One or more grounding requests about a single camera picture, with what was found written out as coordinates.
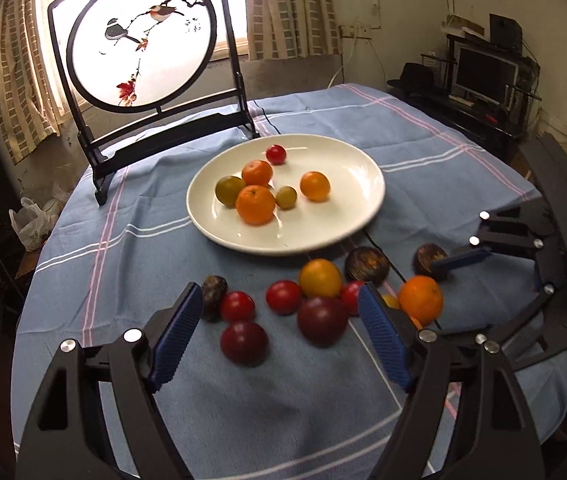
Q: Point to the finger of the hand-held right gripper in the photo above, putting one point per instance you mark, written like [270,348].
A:
[513,330]
[463,260]

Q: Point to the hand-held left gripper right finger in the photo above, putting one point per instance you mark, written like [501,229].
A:
[381,330]

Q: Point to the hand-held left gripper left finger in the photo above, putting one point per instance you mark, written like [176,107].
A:
[178,330]

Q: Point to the dark brown water chestnut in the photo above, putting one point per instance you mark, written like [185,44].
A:
[214,295]
[366,263]
[428,257]

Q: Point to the orange mandarin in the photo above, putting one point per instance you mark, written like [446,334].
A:
[421,300]
[315,186]
[255,204]
[257,172]

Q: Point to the dark red plum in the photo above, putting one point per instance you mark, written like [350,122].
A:
[243,342]
[322,320]

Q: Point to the yellow orange citrus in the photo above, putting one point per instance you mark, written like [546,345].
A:
[320,277]

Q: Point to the white ceramic plate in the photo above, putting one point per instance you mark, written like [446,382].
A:
[343,175]

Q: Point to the blue checked tablecloth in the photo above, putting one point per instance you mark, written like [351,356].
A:
[163,240]

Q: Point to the black desk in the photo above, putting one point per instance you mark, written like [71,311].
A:
[463,120]

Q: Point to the yellow green round fruit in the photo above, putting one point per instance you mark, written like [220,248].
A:
[229,189]

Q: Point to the small yellow green fruit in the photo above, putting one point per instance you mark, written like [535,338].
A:
[286,197]

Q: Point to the white plastic bag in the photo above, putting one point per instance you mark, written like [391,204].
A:
[31,220]

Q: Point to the grey computer monitor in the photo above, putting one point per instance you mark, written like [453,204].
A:
[483,75]

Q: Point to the black hat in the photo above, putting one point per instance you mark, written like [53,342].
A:
[416,79]

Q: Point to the small red cherry tomato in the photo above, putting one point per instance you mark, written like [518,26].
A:
[276,154]

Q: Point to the black speaker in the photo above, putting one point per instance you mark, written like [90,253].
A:
[506,32]

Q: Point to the bird painting round screen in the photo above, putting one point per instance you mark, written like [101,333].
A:
[138,35]

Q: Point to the beige checked curtain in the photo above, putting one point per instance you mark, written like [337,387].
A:
[18,60]
[288,5]

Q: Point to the white wall socket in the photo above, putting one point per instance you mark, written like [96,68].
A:
[355,31]

